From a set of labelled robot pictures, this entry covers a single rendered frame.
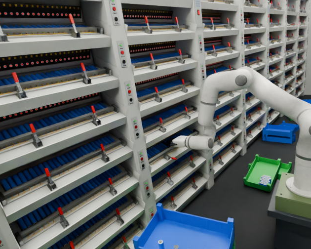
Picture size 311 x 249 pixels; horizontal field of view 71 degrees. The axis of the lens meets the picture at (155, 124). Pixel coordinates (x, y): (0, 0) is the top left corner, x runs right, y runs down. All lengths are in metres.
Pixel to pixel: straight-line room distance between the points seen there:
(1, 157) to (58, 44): 0.47
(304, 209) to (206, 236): 0.60
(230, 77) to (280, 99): 0.25
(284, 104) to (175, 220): 0.73
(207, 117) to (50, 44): 0.84
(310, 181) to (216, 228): 0.61
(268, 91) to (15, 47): 1.08
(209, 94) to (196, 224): 0.66
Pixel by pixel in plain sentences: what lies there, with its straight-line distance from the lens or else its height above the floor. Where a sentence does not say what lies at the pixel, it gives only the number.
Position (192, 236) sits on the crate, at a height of 0.48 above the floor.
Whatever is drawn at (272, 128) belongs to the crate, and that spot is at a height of 0.09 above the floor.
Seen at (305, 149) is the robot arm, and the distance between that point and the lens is 1.27.
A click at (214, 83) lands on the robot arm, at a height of 0.96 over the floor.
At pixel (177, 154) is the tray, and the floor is 0.48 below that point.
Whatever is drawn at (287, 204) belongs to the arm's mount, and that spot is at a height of 0.33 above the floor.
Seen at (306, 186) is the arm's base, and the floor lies 0.41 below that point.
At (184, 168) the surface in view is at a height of 0.31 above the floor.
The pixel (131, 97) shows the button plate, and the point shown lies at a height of 0.95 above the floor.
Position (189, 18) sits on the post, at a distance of 1.64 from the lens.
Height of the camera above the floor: 1.14
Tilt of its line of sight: 17 degrees down
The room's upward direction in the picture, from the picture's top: 9 degrees counter-clockwise
